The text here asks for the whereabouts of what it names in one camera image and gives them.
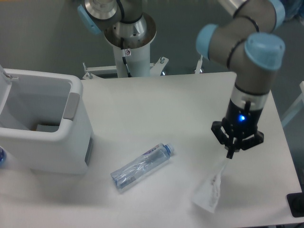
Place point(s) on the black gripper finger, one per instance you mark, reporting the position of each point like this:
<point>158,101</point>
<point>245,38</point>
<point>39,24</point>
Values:
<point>250,142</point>
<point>223,139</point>

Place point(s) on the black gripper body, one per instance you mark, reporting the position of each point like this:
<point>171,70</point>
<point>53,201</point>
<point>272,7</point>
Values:
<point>240,123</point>

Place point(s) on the white plastic wrapper bag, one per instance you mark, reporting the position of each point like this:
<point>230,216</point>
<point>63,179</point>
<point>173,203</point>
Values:
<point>207,194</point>

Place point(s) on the clear plastic water bottle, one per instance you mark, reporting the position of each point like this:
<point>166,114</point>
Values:
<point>130,174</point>

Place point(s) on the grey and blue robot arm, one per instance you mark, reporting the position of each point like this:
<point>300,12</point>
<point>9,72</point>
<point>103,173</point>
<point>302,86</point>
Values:
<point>246,46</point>

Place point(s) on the trash inside trash can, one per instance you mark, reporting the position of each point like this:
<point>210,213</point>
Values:
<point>45,127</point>

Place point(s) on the white trash can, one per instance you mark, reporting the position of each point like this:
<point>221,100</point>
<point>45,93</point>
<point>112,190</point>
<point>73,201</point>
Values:
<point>28,98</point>

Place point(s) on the black device at table edge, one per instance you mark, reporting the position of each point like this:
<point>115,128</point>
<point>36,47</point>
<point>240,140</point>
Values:
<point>296,204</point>

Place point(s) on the blue plastic bag on floor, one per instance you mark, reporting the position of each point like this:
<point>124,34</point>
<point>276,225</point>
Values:
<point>291,8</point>

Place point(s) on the white frame at right edge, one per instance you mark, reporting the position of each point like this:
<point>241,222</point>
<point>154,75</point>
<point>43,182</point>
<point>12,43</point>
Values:
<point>294,108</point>

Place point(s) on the white pedestal base frame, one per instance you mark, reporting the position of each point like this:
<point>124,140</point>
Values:
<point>127,68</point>

